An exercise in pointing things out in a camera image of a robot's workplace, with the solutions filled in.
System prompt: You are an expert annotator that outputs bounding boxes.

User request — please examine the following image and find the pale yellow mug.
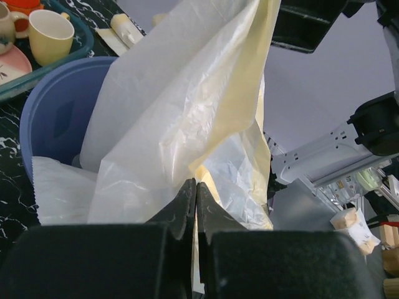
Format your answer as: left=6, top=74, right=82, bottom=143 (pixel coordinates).
left=29, top=9, right=75, bottom=67

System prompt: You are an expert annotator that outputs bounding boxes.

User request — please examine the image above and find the roll of cream trash bags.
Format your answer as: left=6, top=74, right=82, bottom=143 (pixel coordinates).
left=95, top=13, right=146, bottom=57

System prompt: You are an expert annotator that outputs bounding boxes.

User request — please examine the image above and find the cream pink floral plate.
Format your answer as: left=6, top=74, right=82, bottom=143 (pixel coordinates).
left=0, top=45, right=32, bottom=85

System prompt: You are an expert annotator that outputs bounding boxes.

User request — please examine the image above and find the teal plastic basket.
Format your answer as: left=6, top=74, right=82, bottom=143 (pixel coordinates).
left=0, top=0, right=95, bottom=103

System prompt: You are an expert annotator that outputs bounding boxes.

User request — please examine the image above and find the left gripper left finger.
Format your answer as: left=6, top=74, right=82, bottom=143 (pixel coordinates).
left=1, top=179, right=196, bottom=298

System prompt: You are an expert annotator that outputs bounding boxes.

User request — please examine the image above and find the beige brown ceramic mug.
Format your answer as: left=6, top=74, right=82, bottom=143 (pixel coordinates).
left=0, top=2, right=29, bottom=54

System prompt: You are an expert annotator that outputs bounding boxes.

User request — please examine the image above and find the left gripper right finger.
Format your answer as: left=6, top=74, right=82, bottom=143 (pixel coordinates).
left=196, top=183, right=381, bottom=298

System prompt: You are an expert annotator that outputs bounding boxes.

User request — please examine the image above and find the cream translucent trash bag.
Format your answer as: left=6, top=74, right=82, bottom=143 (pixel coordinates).
left=31, top=0, right=283, bottom=293

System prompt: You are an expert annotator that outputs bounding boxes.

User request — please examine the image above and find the blue trash bin yellow rim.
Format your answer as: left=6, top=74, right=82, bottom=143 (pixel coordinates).
left=19, top=56, right=116, bottom=179

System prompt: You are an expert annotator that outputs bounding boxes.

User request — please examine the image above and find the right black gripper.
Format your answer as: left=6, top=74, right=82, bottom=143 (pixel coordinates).
left=271, top=0, right=348, bottom=54

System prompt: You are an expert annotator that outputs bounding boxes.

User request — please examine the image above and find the cream wrapped package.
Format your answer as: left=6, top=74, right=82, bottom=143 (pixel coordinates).
left=330, top=207, right=380, bottom=255

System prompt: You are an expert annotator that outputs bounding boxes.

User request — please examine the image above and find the orange cup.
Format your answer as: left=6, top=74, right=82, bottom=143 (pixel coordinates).
left=4, top=0, right=44, bottom=32

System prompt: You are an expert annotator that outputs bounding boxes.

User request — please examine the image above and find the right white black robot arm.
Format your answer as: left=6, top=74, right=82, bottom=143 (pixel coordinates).
left=264, top=1, right=398, bottom=230

